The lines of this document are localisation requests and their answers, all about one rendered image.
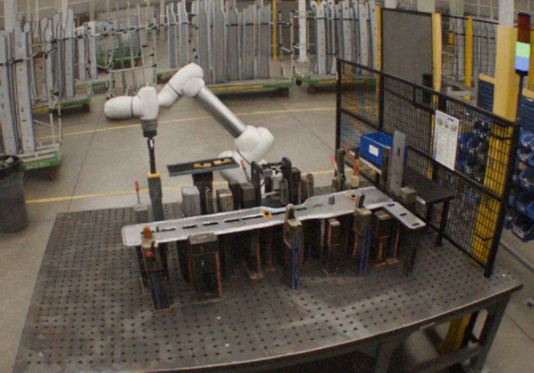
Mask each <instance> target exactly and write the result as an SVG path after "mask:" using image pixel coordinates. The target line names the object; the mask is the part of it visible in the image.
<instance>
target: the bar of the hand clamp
mask: <svg viewBox="0 0 534 373"><path fill-rule="evenodd" d="M345 155H346V151H344V149H340V150H337V174H338V177H339V183H340V174H342V177H343V179H342V181H343V182H345V158H344V156H345Z"/></svg>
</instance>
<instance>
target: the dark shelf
mask: <svg viewBox="0 0 534 373"><path fill-rule="evenodd" d="M355 151H360V147H356V148H349V151H348V153H350V154H352V155H353V156H354V152H355ZM359 159H360V161H362V162H364V163H365V164H367V165H368V166H369V167H370V168H372V169H374V170H375V171H377V172H378V173H380V174H381V165H379V164H377V163H376V162H374V161H371V160H370V159H368V158H366V157H364V156H362V155H361V154H360V157H359ZM402 177H403V178H404V179H405V185H404V187H409V186H410V187H412V188H414V189H415V190H416V191H417V198H416V199H417V200H418V201H419V202H420V203H422V204H423V205H425V206H426V207H427V206H430V205H433V204H439V203H442V202H446V201H449V200H454V199H455V194H453V193H452V192H449V191H448V190H446V189H445V188H444V187H442V186H441V185H438V184H437V183H435V182H434V181H433V180H431V179H429V178H428V177H426V176H424V175H423V174H422V173H420V172H418V171H417V170H415V169H414V168H412V167H411V166H409V165H407V164H406V165H404V167H403V176H402Z"/></svg>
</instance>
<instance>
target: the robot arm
mask: <svg viewBox="0 0 534 373"><path fill-rule="evenodd" d="M202 77H203V70H202V69H201V68H200V67H199V66H197V65H196V64H189V65H187V66H185V67H183V68H182V69H180V70H179V71H178V73H176V74H175V75H174V77H172V78H171V79H170V81H169V82H168V83H167V84H166V85H165V87H164V88H163V89H162V91H161V92H160V93H159V94H158V95H157V91H156V89H155V88H154V87H142V88H141V90H140V91H139V92H138V96H134V97H129V96H121V97H117V98H113V99H110V100H108V101H107V102H106V104H105V114H106V116H107V117H108V118H111V119H126V118H130V117H141V128H142V130H143V137H144V138H148V139H146V141H147V146H148V149H149V166H150V173H151V174H154V173H157V172H156V164H155V160H156V158H155V153H154V148H155V147H154V146H155V145H154V143H155V141H154V138H153V137H155V136H157V127H158V121H157V119H158V117H157V113H158V107H162V108H168V107H170V106H171V105H173V104H174V103H176V102H177V101H178V100H179V99H181V98H182V97H183V96H184V95H186V96H187V97H189V98H193V99H194V100H195V101H196V102H197V103H198V104H199V105H200V106H201V107H202V108H203V109H204V110H205V111H207V112H208V113H209V114H210V115H211V116H212V117H213V118H214V119H215V120H216V121H217V122H218V123H219V124H220V125H221V126H222V127H223V128H225V129H226V130H227V131H228V132H229V133H230V134H231V135H232V136H233V137H234V143H235V145H236V146H237V147H238V148H237V149H236V150H234V151H230V150H228V151H225V152H223V153H221V154H220V155H219V156H218V157H227V156H233V157H234V158H235V159H236V160H237V162H238V163H239V164H240V168H235V169H224V170H219V173H220V175H221V176H222V177H223V178H224V179H225V180H226V181H227V182H228V181H233V180H238V182H239V183H244V182H246V175H245V172H244V169H242V165H241V162H240V161H241V160H244V162H245V165H246V172H247V174H248V177H250V183H251V168H250V166H251V161H256V162H257V163H260V162H261V161H262V160H263V159H264V158H265V157H266V156H267V155H268V153H269V152H270V150H271V149H272V148H273V144H274V141H275V138H274V137H273V136H272V135H271V134H270V133H269V131H268V130H267V129H266V128H264V127H258V128H257V129H256V128H254V127H253V126H246V125H245V124H243V123H242V122H241V121H240V120H239V119H238V118H237V117H236V116H235V115H234V114H233V113H232V112H231V111H230V110H229V109H228V108H227V107H226V106H225V105H224V104H223V103H222V102H221V101H220V100H219V99H218V98H217V97H216V96H215V95H213V94H212V93H211V92H210V91H209V90H208V89H207V88H206V87H205V86H204V82H203V79H202Z"/></svg>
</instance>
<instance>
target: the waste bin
mask: <svg viewBox="0 0 534 373"><path fill-rule="evenodd" d="M24 185H25V175H24V171H23V167H22V159H21V157H19V156H15V155H2V156H0V229H1V230H2V231H4V232H7V233H13V232H17V231H20V230H22V229H24V228H25V227H27V226H28V224H29V214H28V209H27V205H26V201H25V191H24Z"/></svg>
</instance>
